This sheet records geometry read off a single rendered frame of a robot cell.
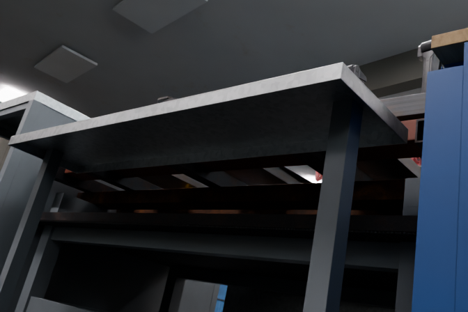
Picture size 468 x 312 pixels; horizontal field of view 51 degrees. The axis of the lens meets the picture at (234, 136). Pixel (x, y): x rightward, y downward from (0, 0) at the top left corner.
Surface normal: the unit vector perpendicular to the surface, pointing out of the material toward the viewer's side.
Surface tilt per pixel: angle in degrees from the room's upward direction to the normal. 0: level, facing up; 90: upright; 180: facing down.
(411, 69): 90
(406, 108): 90
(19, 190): 90
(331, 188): 90
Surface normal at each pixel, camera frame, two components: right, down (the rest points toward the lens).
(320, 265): -0.64, -0.40
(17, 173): 0.74, -0.10
